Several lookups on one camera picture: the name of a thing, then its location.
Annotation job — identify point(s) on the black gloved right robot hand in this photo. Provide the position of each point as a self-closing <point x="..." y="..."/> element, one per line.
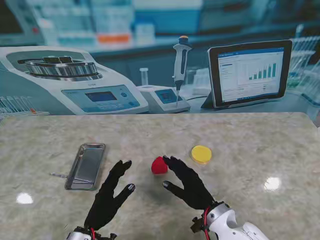
<point x="192" y="187"/>

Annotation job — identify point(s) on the yellow-topped clear culture dish lid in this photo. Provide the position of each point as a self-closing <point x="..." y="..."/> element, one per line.
<point x="201" y="152"/>

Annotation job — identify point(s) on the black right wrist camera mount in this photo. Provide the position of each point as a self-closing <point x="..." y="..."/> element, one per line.
<point x="197" y="223"/>

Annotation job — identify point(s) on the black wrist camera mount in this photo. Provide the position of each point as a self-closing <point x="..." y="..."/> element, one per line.
<point x="110" y="236"/>
<point x="197" y="223"/>

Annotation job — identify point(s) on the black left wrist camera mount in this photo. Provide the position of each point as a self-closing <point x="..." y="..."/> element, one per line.
<point x="110" y="236"/>

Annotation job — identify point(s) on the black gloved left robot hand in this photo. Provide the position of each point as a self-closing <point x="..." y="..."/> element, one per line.
<point x="105" y="200"/>

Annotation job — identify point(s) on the red round filter paper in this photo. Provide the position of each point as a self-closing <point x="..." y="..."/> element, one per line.
<point x="158" y="167"/>

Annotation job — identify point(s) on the rectangular stainless steel tray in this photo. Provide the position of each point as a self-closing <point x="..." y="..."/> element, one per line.
<point x="86" y="167"/>

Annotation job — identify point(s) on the printed laboratory scene backdrop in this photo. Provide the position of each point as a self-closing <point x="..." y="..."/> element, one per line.
<point x="160" y="75"/>

